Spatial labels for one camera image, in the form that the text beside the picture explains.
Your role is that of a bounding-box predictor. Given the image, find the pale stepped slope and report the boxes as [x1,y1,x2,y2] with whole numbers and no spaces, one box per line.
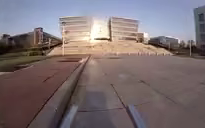
[47,40,175,57]

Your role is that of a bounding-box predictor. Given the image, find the beige striped building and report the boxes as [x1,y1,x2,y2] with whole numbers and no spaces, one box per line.
[58,15,140,43]

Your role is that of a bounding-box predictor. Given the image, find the pale pole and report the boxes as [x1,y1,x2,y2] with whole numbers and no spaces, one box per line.
[61,24,67,57]

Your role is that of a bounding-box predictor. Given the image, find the small pale building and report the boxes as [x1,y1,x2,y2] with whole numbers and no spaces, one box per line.
[136,31,151,45]

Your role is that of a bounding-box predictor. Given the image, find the grey stone kerb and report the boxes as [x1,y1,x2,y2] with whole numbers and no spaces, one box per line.
[27,55,92,128]

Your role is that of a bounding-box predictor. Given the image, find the grey concrete slab pavement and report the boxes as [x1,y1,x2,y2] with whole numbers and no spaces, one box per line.
[68,54,205,128]

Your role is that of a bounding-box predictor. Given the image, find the robot's own part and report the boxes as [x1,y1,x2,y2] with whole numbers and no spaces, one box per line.
[58,104,80,128]
[126,104,147,128]

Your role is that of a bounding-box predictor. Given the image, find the long low building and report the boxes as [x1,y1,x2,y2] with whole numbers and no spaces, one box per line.
[148,35,181,51]

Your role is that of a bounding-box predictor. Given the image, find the brown building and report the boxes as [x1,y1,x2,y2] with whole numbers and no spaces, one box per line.
[8,26,63,48]

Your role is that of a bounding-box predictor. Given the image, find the red brick path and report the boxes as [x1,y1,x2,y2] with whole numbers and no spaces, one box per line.
[0,55,89,128]

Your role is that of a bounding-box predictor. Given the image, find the thin pole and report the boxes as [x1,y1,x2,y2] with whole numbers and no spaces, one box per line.
[188,39,193,57]

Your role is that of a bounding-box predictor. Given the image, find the green bushes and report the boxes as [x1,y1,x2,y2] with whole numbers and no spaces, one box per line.
[0,42,46,58]

